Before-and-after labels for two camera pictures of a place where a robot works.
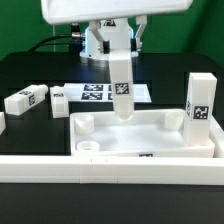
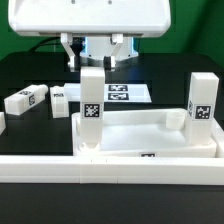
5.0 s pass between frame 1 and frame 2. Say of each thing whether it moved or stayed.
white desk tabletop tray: stayed
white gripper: moved
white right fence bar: stayed
